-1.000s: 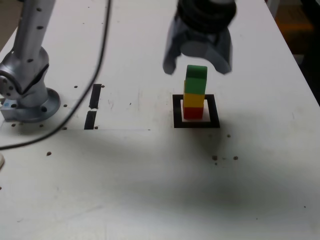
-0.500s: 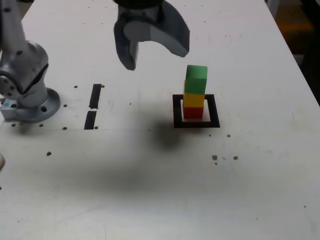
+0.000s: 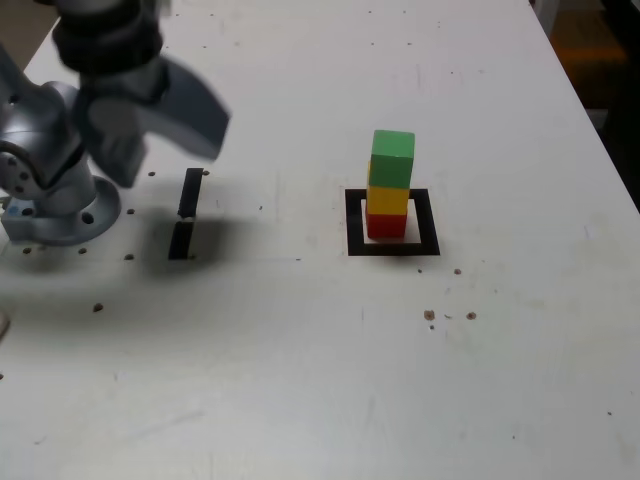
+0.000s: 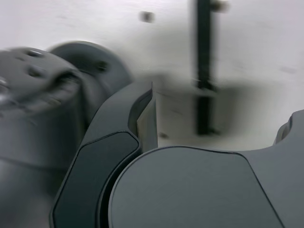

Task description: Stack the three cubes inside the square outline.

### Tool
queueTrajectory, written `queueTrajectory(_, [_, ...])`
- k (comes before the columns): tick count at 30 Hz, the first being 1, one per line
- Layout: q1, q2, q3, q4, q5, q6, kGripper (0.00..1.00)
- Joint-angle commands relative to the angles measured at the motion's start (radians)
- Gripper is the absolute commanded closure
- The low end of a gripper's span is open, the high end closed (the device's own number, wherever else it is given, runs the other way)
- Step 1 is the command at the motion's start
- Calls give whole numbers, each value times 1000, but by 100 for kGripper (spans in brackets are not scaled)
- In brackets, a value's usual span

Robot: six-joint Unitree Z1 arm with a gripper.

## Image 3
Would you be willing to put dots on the black tape square outline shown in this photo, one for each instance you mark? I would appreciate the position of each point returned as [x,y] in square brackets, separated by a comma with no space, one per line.
[352,225]

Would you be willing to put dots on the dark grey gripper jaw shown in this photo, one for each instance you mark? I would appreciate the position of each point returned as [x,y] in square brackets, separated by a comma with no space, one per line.
[117,160]

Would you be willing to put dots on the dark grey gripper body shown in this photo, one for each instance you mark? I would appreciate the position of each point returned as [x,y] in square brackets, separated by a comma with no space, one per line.
[130,82]

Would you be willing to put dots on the green cube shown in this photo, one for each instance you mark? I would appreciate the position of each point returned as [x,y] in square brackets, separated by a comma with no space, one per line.
[392,160]

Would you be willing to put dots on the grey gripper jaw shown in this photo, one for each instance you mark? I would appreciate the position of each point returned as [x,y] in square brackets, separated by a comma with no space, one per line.
[195,115]

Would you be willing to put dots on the black tape strip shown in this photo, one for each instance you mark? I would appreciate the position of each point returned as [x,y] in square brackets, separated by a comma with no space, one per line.
[192,190]

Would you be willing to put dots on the red cube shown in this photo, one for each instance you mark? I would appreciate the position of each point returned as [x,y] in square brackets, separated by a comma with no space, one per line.
[385,226]

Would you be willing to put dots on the yellow cube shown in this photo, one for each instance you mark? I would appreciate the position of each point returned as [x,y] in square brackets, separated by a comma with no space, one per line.
[385,200]

